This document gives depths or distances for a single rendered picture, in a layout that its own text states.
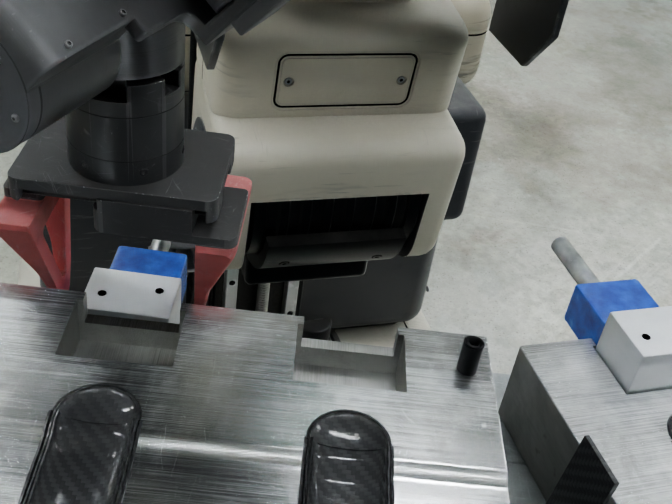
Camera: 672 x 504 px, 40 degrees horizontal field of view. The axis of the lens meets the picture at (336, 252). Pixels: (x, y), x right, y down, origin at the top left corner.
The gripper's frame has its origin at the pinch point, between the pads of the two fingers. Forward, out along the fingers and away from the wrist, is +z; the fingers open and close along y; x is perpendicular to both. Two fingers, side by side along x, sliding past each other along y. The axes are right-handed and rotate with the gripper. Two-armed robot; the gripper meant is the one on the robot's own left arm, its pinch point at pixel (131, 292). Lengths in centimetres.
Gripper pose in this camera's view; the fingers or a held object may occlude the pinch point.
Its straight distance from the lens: 53.0
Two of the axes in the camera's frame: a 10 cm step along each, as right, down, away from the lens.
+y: 9.9, 1.2, 0.2
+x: 0.6, -6.0, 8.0
